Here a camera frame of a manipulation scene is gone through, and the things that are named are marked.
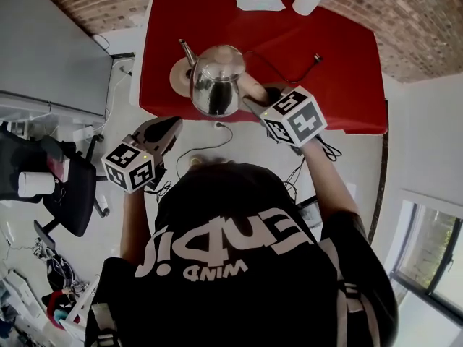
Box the black office chair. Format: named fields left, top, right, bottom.
left=0, top=121, right=111, bottom=238

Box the person's left forearm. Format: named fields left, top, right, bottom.
left=119, top=189, right=153, bottom=260

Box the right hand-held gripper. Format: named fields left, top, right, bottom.
left=241, top=82, right=328, bottom=147

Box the grey shoulder strap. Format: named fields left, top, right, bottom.
left=318, top=236, right=374, bottom=347
left=90, top=301, right=121, bottom=347

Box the person's black printed T-shirt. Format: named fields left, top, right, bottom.
left=85, top=163, right=399, bottom=347

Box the tangle of cables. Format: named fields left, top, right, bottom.
left=34, top=236, right=90, bottom=296

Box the grey cabinet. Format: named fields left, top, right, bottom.
left=0, top=0, right=115, bottom=119

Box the dark-framed window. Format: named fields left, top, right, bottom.
left=388, top=199, right=463, bottom=325

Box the person's right forearm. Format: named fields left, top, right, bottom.
left=302, top=135, right=362, bottom=224

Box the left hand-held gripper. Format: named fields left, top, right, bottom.
left=101, top=116, right=184, bottom=194

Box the red notebook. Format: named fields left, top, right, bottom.
left=46, top=155, right=72, bottom=181

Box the black curved floor strip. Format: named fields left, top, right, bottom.
left=367, top=99, right=390, bottom=247

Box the grey box device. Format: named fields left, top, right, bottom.
left=296, top=197, right=323, bottom=228

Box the round wooden coaster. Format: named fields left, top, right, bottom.
left=169, top=56, right=198, bottom=95

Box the shiny steel teapot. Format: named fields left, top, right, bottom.
left=178, top=38, right=269, bottom=119

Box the red tablecloth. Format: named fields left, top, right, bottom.
left=138, top=0, right=388, bottom=136

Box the thin black cable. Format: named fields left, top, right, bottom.
left=176, top=123, right=235, bottom=181

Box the white cylindrical cup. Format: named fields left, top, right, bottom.
left=17, top=171, right=56, bottom=197

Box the black power cord with plug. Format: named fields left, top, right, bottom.
left=242, top=51, right=324, bottom=86

